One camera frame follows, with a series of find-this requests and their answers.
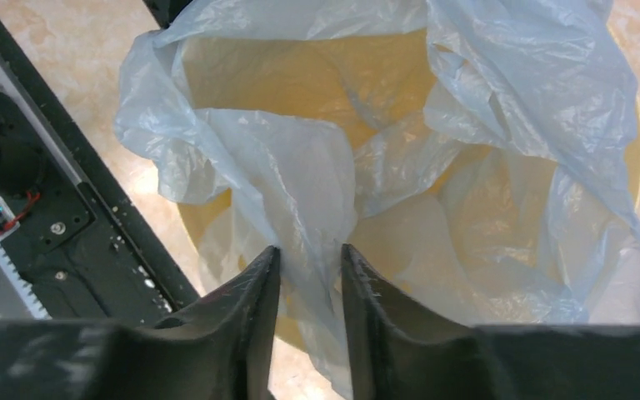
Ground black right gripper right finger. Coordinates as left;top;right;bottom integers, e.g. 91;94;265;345
341;244;640;399

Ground blue plastic trash bag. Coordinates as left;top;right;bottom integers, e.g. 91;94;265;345
115;1;640;399

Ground white toothed cable strip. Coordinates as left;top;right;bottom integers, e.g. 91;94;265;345
0;192;51;322

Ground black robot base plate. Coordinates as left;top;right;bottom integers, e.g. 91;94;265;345
0;21;198;326

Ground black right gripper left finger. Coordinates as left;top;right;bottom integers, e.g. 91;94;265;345
0;247;281;399

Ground yellow plastic trash bin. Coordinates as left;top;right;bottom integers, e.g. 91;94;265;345
182;26;640;363

